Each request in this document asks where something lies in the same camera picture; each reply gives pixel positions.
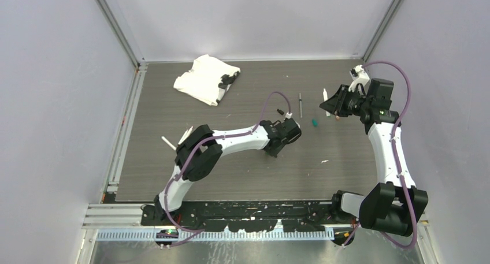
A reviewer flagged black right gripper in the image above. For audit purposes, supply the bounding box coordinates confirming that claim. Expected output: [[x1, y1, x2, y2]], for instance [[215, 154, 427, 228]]
[[320, 84, 372, 117]]

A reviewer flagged white pen red tip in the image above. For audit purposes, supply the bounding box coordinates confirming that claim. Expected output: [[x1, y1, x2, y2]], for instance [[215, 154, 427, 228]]
[[179, 126, 194, 144]]

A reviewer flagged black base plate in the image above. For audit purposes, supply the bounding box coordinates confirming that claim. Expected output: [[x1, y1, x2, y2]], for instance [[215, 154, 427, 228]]
[[141, 200, 355, 232]]

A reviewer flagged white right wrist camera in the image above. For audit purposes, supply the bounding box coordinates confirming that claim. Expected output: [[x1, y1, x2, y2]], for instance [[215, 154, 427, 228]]
[[348, 65, 370, 92]]

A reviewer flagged white crumpled cloth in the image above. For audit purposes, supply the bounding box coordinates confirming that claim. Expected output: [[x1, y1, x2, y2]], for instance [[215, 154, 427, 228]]
[[173, 54, 241, 106]]

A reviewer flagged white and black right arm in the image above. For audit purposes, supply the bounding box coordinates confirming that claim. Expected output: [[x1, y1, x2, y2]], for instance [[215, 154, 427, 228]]
[[320, 79, 428, 236]]

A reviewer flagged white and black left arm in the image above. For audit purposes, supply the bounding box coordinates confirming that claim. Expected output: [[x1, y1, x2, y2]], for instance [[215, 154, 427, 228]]
[[154, 118, 302, 225]]

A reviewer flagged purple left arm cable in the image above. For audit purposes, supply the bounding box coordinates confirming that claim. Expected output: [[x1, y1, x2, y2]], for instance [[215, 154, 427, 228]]
[[162, 91, 292, 248]]

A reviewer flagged grey pen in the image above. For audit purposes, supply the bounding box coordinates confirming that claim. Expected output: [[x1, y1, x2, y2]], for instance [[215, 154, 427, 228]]
[[298, 93, 303, 118]]

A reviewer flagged white pen green tip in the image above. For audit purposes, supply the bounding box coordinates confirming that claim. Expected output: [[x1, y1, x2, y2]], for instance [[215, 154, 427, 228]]
[[322, 88, 331, 117]]

